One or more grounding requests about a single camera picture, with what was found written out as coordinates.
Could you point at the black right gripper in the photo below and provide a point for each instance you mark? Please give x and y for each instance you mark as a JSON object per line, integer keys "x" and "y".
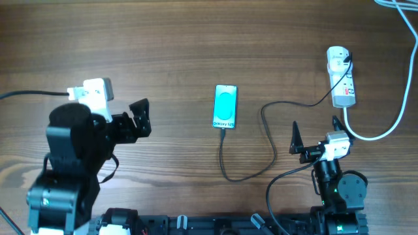
{"x": 310, "y": 153}

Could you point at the black mounting rail base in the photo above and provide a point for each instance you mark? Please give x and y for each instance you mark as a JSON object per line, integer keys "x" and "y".
{"x": 301, "y": 224}

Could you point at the white charger adapter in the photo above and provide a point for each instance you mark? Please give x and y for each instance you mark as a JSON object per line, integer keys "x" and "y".
{"x": 336, "y": 65}

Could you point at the white power strip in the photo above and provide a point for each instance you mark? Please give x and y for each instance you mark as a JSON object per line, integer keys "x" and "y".
{"x": 342, "y": 85}

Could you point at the blue screen smartphone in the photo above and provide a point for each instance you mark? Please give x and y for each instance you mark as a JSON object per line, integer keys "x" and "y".
{"x": 225, "y": 103}

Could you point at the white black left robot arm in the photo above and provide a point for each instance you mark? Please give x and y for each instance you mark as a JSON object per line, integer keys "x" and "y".
{"x": 80, "y": 142}

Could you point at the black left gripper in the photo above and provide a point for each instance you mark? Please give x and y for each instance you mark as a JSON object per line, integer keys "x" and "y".
{"x": 130, "y": 133}

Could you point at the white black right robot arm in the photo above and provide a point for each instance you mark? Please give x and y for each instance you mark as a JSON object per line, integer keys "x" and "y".
{"x": 342, "y": 193}

